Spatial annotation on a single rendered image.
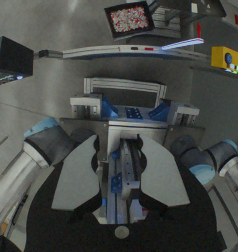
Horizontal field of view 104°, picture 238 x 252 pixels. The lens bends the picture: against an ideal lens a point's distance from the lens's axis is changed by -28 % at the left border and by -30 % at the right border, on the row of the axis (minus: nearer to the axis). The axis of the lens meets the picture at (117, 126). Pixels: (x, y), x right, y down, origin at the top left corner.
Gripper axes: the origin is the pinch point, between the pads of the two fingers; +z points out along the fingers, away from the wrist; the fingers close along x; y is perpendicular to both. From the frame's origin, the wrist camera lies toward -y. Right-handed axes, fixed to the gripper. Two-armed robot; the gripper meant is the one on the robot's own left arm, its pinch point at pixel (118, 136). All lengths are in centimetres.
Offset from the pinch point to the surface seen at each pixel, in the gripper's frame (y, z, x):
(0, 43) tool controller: -19.1, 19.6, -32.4
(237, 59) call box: -16, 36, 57
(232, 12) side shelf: -55, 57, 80
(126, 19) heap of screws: -31, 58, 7
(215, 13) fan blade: -26.1, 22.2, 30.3
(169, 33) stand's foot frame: -45, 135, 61
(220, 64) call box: -11, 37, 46
